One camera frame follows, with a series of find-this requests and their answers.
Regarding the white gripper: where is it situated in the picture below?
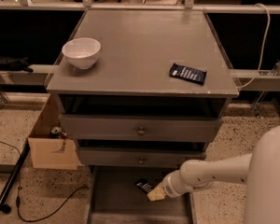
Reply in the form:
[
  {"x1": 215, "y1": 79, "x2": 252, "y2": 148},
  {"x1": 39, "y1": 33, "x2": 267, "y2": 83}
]
[{"x1": 147, "y1": 171, "x2": 186, "y2": 202}]

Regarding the black chocolate rxbar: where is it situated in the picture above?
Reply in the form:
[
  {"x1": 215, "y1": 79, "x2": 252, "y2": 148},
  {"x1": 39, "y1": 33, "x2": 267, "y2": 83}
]
[{"x1": 133, "y1": 178, "x2": 155, "y2": 194}]

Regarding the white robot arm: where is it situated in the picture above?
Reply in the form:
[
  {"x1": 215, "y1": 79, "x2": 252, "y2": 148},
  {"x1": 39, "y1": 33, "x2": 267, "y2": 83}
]
[{"x1": 147, "y1": 126, "x2": 280, "y2": 224}]

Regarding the grey bottom drawer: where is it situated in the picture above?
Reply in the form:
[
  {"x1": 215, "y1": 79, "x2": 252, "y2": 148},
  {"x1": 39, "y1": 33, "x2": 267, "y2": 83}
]
[{"x1": 87, "y1": 166, "x2": 194, "y2": 224}]

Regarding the grey drawer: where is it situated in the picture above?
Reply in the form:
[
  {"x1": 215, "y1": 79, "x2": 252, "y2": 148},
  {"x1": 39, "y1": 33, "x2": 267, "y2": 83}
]
[
  {"x1": 59, "y1": 114, "x2": 222, "y2": 143},
  {"x1": 87, "y1": 166, "x2": 194, "y2": 224},
  {"x1": 77, "y1": 147, "x2": 206, "y2": 168}
]

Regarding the grey middle drawer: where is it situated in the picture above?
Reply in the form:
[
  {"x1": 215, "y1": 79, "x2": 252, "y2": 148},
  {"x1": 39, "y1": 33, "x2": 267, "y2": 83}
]
[{"x1": 77, "y1": 147, "x2": 206, "y2": 168}]

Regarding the grey drawer cabinet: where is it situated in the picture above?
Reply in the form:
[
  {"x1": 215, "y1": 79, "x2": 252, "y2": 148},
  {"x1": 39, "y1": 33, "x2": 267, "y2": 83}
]
[{"x1": 46, "y1": 8, "x2": 240, "y2": 170}]

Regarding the grey top drawer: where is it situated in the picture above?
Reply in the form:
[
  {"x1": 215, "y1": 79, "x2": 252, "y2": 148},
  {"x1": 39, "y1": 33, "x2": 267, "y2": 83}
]
[{"x1": 59, "y1": 114, "x2": 222, "y2": 143}]

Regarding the cardboard box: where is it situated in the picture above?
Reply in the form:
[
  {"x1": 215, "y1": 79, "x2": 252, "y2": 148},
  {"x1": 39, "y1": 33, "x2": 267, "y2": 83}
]
[{"x1": 28, "y1": 96, "x2": 79, "y2": 170}]

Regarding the metal can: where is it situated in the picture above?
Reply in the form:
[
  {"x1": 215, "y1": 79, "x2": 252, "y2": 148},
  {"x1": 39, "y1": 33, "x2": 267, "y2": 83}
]
[{"x1": 50, "y1": 126, "x2": 63, "y2": 135}]

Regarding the black bar on floor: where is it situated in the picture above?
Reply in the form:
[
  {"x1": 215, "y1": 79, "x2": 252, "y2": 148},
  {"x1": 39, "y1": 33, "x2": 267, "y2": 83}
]
[{"x1": 0, "y1": 142, "x2": 30, "y2": 214}]

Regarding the white ceramic bowl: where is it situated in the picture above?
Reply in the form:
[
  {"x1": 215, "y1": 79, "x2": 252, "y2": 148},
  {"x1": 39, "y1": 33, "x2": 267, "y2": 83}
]
[{"x1": 62, "y1": 37, "x2": 101, "y2": 69}]

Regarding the black object on ledge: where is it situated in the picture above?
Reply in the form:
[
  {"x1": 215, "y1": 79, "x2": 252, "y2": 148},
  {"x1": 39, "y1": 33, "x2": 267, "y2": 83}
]
[{"x1": 0, "y1": 56, "x2": 34, "y2": 73}]

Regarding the black floor cable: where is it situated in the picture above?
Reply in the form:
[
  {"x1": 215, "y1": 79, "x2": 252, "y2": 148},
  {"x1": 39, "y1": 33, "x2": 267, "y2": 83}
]
[{"x1": 0, "y1": 134, "x2": 90, "y2": 223}]

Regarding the white cable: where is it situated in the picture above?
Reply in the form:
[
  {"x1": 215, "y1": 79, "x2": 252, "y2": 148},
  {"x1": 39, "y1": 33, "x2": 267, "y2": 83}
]
[{"x1": 236, "y1": 3, "x2": 272, "y2": 90}]

